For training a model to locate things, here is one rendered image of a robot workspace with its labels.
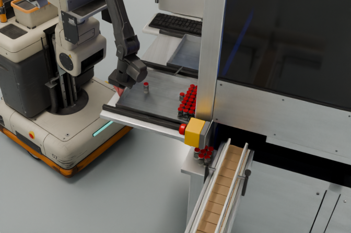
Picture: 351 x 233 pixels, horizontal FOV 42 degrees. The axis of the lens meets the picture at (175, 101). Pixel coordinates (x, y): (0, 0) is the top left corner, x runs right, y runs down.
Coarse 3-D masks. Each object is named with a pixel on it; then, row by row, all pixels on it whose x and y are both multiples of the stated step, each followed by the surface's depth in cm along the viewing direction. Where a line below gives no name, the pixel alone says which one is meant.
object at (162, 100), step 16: (144, 80) 200; (160, 80) 200; (176, 80) 198; (192, 80) 195; (128, 96) 191; (144, 96) 192; (160, 96) 192; (176, 96) 192; (144, 112) 180; (160, 112) 184; (176, 112) 184
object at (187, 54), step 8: (184, 40) 224; (192, 40) 224; (200, 40) 223; (176, 48) 214; (184, 48) 220; (192, 48) 220; (200, 48) 220; (176, 56) 214; (184, 56) 215; (192, 56) 215; (168, 64) 205; (176, 64) 204; (184, 64) 210; (192, 64) 210
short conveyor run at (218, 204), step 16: (224, 144) 166; (208, 160) 150; (224, 160) 159; (240, 160) 154; (208, 176) 153; (224, 176) 154; (240, 176) 149; (208, 192) 143; (224, 192) 148; (240, 192) 148; (208, 208) 143; (224, 208) 139; (192, 224) 139; (208, 224) 139; (224, 224) 139
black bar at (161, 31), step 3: (159, 30) 228; (162, 30) 228; (165, 30) 228; (168, 30) 228; (162, 33) 229; (165, 33) 228; (168, 33) 228; (171, 33) 227; (174, 33) 226; (177, 33) 226; (180, 33) 226; (174, 36) 227; (177, 36) 227; (180, 36) 226; (183, 36) 225
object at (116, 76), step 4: (116, 68) 177; (112, 72) 182; (116, 72) 177; (120, 72) 176; (124, 72) 175; (112, 76) 180; (116, 76) 178; (120, 76) 177; (124, 76) 177; (128, 76) 178; (112, 80) 179; (116, 80) 179; (120, 80) 178; (124, 80) 178; (128, 80) 180; (132, 80) 181; (124, 84) 178; (128, 84) 179; (132, 84) 179
